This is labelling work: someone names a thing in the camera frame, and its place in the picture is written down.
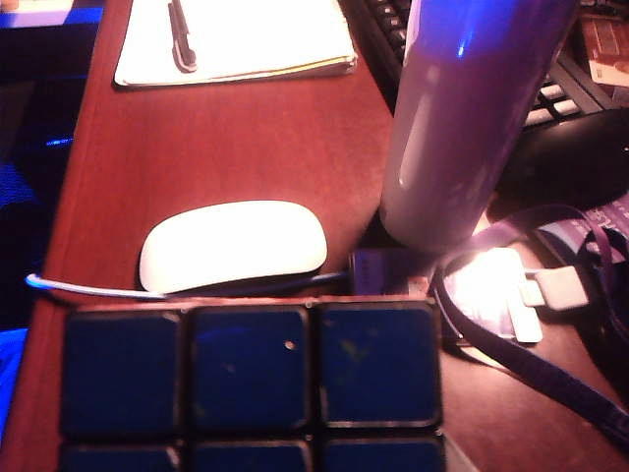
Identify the Rubik's cube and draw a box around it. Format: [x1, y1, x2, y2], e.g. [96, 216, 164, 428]
[58, 299, 448, 472]

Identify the white computer mouse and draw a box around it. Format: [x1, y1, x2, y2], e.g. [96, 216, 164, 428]
[139, 199, 329, 294]

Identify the dark wooden table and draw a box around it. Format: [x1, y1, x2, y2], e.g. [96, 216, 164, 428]
[0, 0, 629, 472]

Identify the pale grey insulated bottle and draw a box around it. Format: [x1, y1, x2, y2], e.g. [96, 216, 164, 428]
[378, 0, 581, 255]

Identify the white notepad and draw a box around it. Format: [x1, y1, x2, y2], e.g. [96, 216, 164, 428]
[113, 0, 359, 89]

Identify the black computer keyboard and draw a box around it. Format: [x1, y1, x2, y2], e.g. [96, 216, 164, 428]
[341, 0, 615, 130]

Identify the black and silver pen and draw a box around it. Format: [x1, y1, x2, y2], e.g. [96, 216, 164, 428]
[167, 0, 199, 74]

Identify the white dongle plug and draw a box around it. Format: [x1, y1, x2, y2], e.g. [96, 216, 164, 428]
[510, 265, 590, 343]

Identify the black computer mouse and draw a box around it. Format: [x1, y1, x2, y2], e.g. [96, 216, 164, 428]
[495, 107, 629, 210]

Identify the brown patterned box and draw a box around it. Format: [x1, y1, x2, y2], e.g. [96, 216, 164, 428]
[579, 14, 629, 89]

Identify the light blue cable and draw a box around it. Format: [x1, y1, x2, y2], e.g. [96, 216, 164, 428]
[25, 272, 353, 301]

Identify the dark purple lanyard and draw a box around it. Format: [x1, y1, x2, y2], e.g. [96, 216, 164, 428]
[431, 204, 629, 446]

